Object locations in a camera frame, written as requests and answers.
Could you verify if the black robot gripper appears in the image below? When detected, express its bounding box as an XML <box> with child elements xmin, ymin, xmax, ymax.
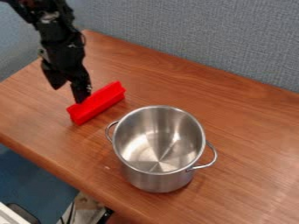
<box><xmin>7</xmin><ymin>0</ymin><xmax>92</xmax><ymax>103</ymax></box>

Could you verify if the red plastic block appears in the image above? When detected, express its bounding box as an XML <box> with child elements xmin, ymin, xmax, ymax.
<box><xmin>67</xmin><ymin>81</ymin><xmax>127</xmax><ymax>125</ymax></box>

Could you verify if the stainless steel pot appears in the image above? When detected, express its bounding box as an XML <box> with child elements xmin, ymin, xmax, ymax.
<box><xmin>106</xmin><ymin>105</ymin><xmax>214</xmax><ymax>193</ymax></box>

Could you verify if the black object on floor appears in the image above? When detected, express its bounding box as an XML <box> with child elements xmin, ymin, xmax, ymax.
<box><xmin>7</xmin><ymin>203</ymin><xmax>42</xmax><ymax>224</ymax></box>

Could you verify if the white object at corner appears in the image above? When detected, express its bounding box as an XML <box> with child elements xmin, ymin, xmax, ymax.
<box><xmin>0</xmin><ymin>202</ymin><xmax>27</xmax><ymax>224</ymax></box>

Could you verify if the table leg bracket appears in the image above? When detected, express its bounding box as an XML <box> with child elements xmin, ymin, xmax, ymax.
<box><xmin>56</xmin><ymin>192</ymin><xmax>114</xmax><ymax>224</ymax></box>

